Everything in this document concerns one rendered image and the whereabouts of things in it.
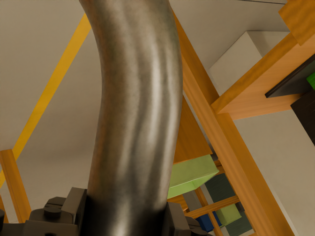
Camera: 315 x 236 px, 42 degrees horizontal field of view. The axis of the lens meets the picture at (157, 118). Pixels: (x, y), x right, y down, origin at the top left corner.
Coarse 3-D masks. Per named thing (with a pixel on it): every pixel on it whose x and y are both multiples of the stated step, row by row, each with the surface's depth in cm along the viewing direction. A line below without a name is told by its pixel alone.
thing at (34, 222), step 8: (40, 208) 12; (48, 208) 12; (56, 208) 12; (32, 216) 11; (40, 216) 12; (48, 216) 12; (56, 216) 12; (64, 216) 12; (72, 216) 12; (24, 224) 9; (32, 224) 9; (40, 224) 10; (48, 224) 10; (56, 224) 10; (64, 224) 10; (72, 224) 10; (24, 232) 9; (32, 232) 9; (40, 232) 9; (48, 232) 9; (56, 232) 9; (64, 232) 9; (72, 232) 9
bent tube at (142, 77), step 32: (96, 0) 14; (128, 0) 14; (160, 0) 14; (96, 32) 14; (128, 32) 14; (160, 32) 14; (128, 64) 14; (160, 64) 14; (128, 96) 14; (160, 96) 14; (128, 128) 14; (160, 128) 14; (96, 160) 15; (128, 160) 14; (160, 160) 14; (96, 192) 14; (128, 192) 14; (160, 192) 15; (96, 224) 14; (128, 224) 14; (160, 224) 15
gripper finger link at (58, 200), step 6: (54, 198) 15; (60, 198) 16; (66, 198) 16; (48, 204) 15; (54, 204) 15; (60, 204) 15; (6, 228) 12; (12, 228) 12; (18, 228) 12; (0, 234) 11; (6, 234) 11; (12, 234) 11; (18, 234) 11
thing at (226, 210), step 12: (228, 180) 692; (204, 204) 575; (216, 204) 580; (228, 204) 598; (240, 204) 618; (192, 216) 549; (204, 216) 567; (216, 216) 578; (228, 216) 590; (240, 216) 601; (204, 228) 558; (216, 228) 563
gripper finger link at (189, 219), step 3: (186, 216) 16; (186, 219) 16; (189, 219) 16; (192, 219) 16; (189, 222) 15; (192, 222) 15; (195, 222) 15; (198, 222) 16; (189, 225) 15; (192, 225) 15; (195, 225) 15; (198, 225) 15; (189, 228) 15; (192, 228) 15; (195, 228) 15; (198, 228) 15; (201, 228) 15
